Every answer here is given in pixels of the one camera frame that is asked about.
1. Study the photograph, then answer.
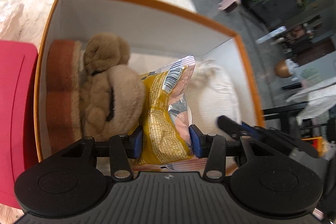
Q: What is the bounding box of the white plastic sheet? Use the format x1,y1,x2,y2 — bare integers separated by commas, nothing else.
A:
286,77,336,125

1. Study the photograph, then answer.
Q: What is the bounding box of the tan plush toy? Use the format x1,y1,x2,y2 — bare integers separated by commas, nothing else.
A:
79,33,145,142

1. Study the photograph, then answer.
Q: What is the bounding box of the golden round ornament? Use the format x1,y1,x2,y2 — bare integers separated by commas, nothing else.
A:
274,59,293,79

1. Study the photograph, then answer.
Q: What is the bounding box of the dark cabinet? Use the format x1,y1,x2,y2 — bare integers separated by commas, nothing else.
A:
244,0,310,25

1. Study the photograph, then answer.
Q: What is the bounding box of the orange cardboard box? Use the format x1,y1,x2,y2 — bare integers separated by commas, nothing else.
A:
34,0,264,163

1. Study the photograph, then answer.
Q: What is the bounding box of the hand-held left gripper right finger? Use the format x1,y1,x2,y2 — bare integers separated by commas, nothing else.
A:
189,124,287,180

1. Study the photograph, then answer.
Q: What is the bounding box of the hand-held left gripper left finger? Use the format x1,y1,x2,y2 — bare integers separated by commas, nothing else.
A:
43,126,143,181

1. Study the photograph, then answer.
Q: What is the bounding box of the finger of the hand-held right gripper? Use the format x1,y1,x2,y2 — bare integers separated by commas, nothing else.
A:
217,115,246,139
240,122,271,136

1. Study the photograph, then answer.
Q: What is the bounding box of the plastic snack packet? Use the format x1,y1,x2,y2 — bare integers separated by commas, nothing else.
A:
133,55,197,170

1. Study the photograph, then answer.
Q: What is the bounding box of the brown sponge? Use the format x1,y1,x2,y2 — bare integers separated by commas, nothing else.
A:
46,40,84,153

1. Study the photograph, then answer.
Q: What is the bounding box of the white soft cloth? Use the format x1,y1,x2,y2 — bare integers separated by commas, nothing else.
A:
184,59,242,132

